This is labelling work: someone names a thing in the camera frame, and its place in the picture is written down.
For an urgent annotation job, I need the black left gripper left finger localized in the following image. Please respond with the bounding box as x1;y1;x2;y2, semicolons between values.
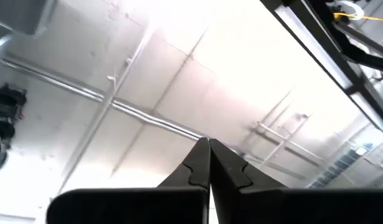
47;137;211;224

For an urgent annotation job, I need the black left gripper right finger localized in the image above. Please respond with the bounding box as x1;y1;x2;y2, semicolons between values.
209;138;383;224

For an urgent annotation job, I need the black ceiling-hung device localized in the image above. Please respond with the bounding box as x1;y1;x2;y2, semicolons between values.
0;83;27;172

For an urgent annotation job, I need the black aluminium table frame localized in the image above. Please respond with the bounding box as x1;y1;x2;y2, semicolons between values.
261;0;383;134

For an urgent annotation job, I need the yellow cable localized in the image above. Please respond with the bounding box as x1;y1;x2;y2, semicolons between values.
333;12;383;23

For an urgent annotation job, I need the grey ceiling duct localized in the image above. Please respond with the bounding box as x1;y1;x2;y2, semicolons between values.
0;0;59;37

